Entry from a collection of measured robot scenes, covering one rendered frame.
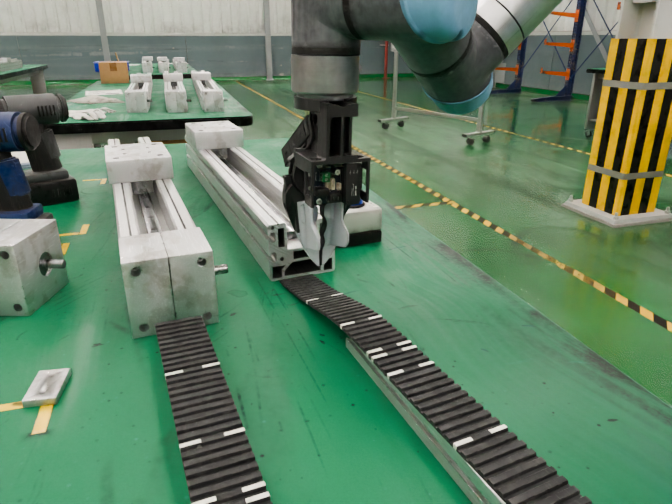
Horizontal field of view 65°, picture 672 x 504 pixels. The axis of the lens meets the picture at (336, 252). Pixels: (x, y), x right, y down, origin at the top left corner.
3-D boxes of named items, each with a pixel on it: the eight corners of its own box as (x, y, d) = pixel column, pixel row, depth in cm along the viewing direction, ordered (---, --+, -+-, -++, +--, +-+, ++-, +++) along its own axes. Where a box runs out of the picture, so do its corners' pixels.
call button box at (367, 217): (381, 242, 91) (383, 206, 88) (329, 250, 87) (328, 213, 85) (361, 227, 97) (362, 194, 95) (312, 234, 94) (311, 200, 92)
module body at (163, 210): (206, 292, 73) (200, 234, 69) (128, 305, 69) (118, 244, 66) (153, 169, 141) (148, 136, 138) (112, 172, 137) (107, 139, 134)
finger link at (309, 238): (309, 282, 64) (309, 209, 60) (293, 264, 69) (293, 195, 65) (333, 279, 65) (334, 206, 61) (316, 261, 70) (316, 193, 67)
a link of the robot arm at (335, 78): (282, 53, 60) (348, 54, 63) (283, 95, 62) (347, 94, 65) (304, 56, 54) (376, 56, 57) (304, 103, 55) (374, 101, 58)
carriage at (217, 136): (244, 158, 126) (242, 129, 124) (197, 162, 122) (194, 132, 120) (230, 146, 140) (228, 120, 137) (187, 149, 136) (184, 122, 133)
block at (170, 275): (239, 318, 66) (233, 247, 62) (132, 339, 61) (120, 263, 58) (224, 289, 73) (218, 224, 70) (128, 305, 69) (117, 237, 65)
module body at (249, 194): (334, 270, 79) (334, 216, 76) (270, 281, 76) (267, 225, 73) (224, 163, 148) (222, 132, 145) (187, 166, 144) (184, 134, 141)
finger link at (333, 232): (333, 279, 65) (334, 206, 61) (316, 261, 70) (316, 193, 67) (356, 275, 66) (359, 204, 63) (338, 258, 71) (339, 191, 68)
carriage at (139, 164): (175, 192, 98) (171, 156, 95) (111, 199, 94) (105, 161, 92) (166, 173, 112) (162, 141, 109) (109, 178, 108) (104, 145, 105)
